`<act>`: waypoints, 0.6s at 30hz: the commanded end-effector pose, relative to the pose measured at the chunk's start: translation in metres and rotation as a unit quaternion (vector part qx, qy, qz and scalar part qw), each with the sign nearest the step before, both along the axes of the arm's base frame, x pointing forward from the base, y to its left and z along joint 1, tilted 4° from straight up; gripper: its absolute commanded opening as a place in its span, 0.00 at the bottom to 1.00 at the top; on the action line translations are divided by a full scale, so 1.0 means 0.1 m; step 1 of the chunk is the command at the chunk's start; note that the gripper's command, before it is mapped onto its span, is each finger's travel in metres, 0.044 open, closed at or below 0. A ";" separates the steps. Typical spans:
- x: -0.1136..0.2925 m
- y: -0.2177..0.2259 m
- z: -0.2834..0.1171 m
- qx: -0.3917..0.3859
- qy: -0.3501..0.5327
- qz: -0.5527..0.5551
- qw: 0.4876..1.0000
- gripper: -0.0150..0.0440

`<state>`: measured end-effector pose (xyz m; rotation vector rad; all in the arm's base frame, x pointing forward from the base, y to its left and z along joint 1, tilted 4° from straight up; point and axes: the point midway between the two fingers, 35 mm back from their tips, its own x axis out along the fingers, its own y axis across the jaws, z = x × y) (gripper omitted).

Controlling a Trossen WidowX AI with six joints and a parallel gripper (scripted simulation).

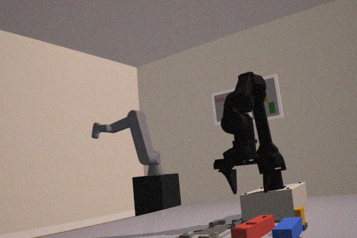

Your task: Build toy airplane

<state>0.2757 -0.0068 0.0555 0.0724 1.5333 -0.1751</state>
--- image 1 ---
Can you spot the red rectangular bar with two sockets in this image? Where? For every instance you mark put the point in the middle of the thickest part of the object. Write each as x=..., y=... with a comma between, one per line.
x=254, y=228

